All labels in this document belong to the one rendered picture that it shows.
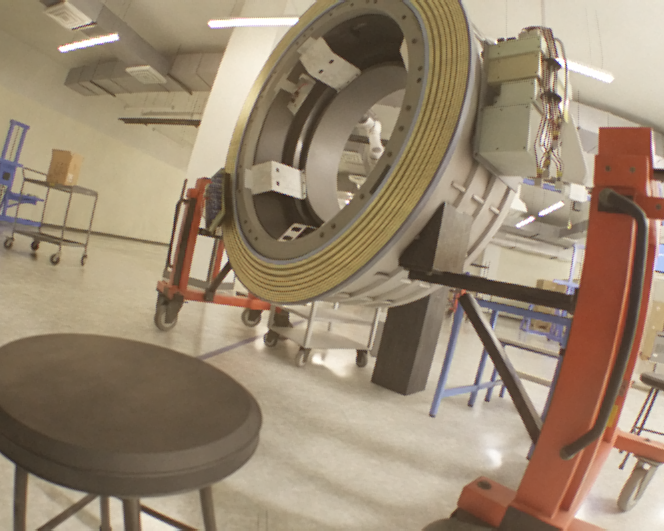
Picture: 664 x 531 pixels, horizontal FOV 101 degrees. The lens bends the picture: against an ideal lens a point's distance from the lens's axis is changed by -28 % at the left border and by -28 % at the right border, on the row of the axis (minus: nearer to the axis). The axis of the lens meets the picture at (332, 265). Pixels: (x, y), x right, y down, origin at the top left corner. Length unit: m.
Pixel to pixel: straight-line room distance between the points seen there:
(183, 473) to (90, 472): 0.07
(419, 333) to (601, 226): 1.47
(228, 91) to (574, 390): 4.97
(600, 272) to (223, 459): 0.60
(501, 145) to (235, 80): 4.49
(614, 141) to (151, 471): 0.82
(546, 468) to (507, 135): 0.76
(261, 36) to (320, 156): 3.66
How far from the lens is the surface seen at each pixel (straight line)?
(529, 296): 0.94
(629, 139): 0.78
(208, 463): 0.33
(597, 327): 0.66
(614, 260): 0.67
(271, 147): 1.98
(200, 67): 7.36
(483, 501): 0.76
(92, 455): 0.31
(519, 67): 1.11
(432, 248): 1.03
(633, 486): 1.43
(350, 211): 1.11
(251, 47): 5.42
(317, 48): 1.88
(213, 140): 4.94
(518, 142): 0.99
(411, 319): 2.03
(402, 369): 2.07
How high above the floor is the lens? 0.60
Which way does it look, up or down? level
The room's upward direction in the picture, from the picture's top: 12 degrees clockwise
